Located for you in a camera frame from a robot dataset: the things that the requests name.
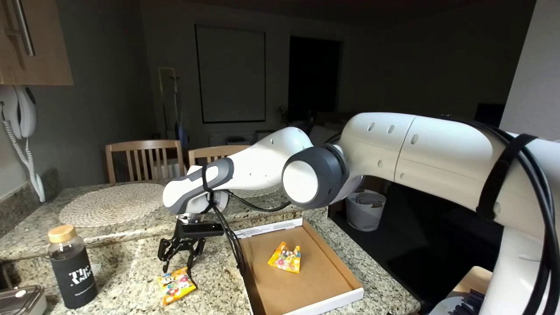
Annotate black bottle with wooden lid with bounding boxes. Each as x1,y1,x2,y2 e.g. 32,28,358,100
46,224,100,311

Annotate black cable bundle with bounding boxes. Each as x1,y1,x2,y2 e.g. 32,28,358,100
489,128,560,315

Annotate wall projection screen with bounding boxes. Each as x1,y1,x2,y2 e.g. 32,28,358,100
193,23,270,126

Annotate thin black cable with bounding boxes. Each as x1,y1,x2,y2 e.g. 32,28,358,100
200,164,295,282

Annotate wooden cabinet door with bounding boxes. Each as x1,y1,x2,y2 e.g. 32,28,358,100
0,0,76,87

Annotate white waste bin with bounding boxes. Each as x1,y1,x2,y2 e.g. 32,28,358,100
345,189,389,233

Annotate black strap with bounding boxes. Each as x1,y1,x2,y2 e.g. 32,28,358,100
475,131,540,220

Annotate white wall phone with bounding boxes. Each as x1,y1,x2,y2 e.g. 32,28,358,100
0,86,48,205

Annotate shallow brown cardboard box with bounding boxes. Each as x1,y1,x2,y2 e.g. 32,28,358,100
233,217,366,315

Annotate round woven placemat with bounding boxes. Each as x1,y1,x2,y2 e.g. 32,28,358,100
58,182,169,231

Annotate grey metal container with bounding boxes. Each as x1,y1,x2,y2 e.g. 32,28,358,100
0,283,50,315

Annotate wooden chair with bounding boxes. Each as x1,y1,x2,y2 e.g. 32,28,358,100
188,143,253,171
104,138,188,185

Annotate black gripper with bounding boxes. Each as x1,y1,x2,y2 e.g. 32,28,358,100
156,219,226,273

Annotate metal cabinet handle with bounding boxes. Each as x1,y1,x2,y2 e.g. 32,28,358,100
9,0,37,59

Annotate yellow cartoon candy sachet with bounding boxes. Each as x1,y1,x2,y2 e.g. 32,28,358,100
156,266,200,308
267,240,305,275

